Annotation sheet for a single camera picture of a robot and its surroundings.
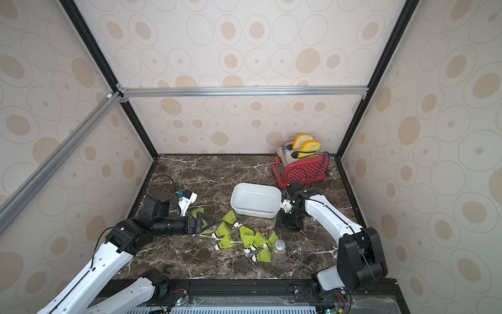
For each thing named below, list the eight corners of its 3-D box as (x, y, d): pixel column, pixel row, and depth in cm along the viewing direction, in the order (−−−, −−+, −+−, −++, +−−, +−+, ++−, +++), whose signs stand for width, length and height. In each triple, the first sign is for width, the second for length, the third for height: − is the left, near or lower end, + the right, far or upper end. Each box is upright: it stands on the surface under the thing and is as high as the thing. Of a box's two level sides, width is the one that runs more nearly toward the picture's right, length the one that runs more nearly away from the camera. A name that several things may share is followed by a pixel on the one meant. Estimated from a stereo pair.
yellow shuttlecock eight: (252, 262, 83) (251, 258, 79) (252, 250, 86) (252, 246, 82) (271, 262, 83) (271, 258, 79) (270, 250, 86) (271, 246, 82)
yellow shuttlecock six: (254, 253, 84) (254, 250, 80) (247, 244, 86) (247, 241, 82) (265, 243, 86) (266, 239, 83) (258, 235, 89) (258, 231, 85)
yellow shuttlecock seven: (263, 247, 86) (264, 243, 83) (272, 235, 90) (273, 231, 87) (269, 251, 85) (270, 248, 82) (278, 239, 89) (279, 235, 85)
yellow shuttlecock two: (224, 220, 94) (223, 216, 91) (232, 213, 96) (231, 209, 93) (233, 230, 91) (233, 226, 88) (242, 222, 93) (241, 219, 90)
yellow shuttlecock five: (242, 253, 84) (241, 250, 80) (242, 238, 88) (242, 234, 85) (253, 253, 84) (253, 250, 80) (253, 238, 88) (253, 234, 85)
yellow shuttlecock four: (221, 256, 84) (220, 254, 82) (214, 248, 86) (213, 245, 84) (235, 244, 88) (234, 241, 85) (229, 236, 90) (228, 233, 87)
